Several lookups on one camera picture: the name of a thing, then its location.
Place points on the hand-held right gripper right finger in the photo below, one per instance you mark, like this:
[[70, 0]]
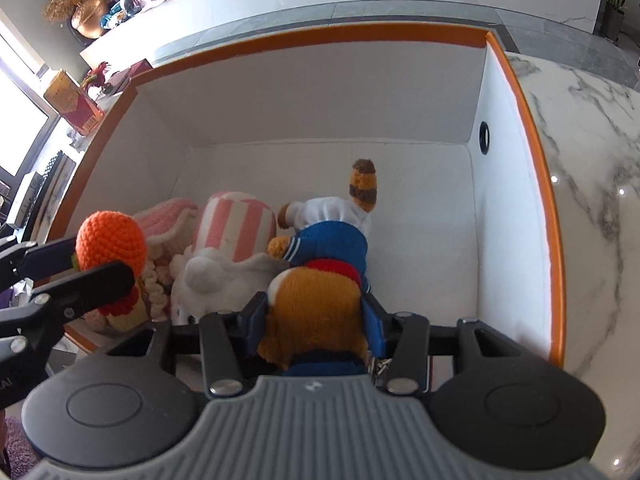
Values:
[[376, 325]]

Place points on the dried flower bunch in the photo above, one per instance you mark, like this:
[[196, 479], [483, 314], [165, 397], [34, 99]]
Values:
[[62, 4]]

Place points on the black keyboard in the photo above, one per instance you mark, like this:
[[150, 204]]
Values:
[[50, 175]]

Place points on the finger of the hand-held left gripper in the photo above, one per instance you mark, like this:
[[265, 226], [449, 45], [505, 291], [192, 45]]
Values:
[[95, 285], [50, 257]]

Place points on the white box with orange rim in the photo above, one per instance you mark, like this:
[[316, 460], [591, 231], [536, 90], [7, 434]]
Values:
[[350, 110]]

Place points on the purple rug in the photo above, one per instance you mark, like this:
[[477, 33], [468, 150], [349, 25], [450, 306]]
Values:
[[12, 450]]

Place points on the potted green plant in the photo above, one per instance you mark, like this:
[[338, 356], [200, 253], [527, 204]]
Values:
[[616, 5]]

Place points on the pink crochet toy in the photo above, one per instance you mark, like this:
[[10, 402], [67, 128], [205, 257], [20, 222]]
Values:
[[165, 217]]

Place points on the fox plush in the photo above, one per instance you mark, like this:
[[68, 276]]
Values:
[[320, 305]]

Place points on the yellow red carton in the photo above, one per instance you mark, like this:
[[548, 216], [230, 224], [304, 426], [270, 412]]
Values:
[[72, 102]]

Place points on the red feather decoration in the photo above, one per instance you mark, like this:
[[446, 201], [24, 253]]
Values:
[[97, 77]]

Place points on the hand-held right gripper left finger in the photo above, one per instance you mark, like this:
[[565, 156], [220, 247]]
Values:
[[252, 322]]

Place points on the gold vase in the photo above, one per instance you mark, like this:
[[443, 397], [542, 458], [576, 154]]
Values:
[[90, 17]]

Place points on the orange crochet doll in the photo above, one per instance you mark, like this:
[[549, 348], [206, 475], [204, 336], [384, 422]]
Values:
[[112, 240]]

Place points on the silver flat box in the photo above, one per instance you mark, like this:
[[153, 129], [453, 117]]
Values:
[[22, 200]]

